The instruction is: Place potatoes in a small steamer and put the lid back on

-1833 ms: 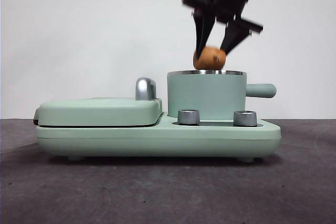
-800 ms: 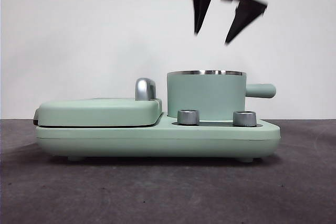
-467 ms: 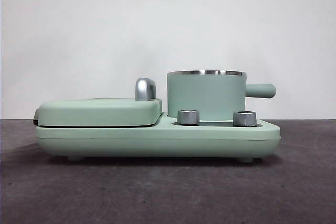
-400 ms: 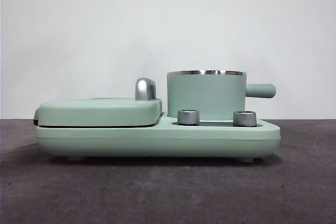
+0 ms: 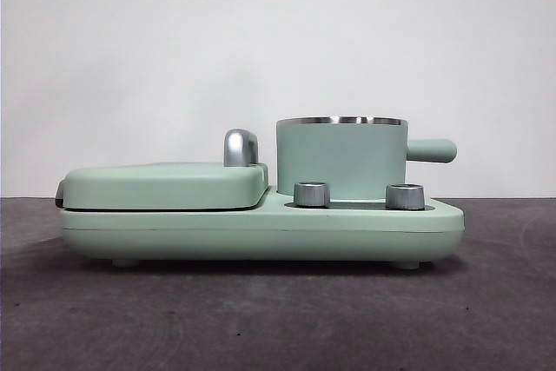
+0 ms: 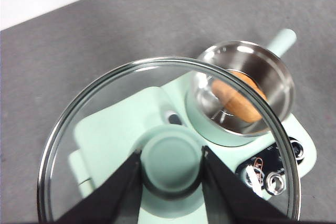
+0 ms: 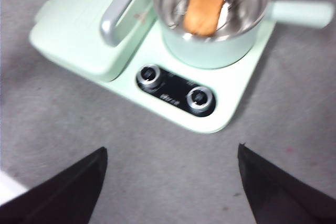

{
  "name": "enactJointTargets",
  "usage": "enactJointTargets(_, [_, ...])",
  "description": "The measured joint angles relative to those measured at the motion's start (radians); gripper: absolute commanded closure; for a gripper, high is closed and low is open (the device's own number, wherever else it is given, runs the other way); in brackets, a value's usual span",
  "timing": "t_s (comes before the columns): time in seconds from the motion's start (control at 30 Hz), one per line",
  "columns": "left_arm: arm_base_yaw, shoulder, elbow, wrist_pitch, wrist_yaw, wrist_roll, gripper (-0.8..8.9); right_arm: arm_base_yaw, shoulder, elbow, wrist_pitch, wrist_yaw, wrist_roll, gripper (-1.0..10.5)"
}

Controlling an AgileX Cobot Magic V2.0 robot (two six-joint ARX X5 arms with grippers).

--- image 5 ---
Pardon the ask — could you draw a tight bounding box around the mint green steamer pot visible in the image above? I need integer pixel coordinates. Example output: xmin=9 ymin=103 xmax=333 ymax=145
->
xmin=275 ymin=115 xmax=458 ymax=201

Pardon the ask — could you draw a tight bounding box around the silver control knob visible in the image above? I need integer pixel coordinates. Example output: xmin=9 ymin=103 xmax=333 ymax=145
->
xmin=385 ymin=182 xmax=426 ymax=210
xmin=294 ymin=181 xmax=332 ymax=208

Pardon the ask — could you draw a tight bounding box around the mint green breakfast machine base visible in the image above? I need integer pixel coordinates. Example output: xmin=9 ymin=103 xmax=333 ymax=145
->
xmin=59 ymin=184 xmax=466 ymax=269

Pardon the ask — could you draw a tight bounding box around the mint green griddle cover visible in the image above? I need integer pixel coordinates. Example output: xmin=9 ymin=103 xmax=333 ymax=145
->
xmin=55 ymin=161 xmax=271 ymax=212

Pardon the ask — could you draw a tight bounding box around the chrome griddle cover handle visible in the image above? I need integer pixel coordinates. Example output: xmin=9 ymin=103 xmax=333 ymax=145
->
xmin=223 ymin=128 xmax=261 ymax=169

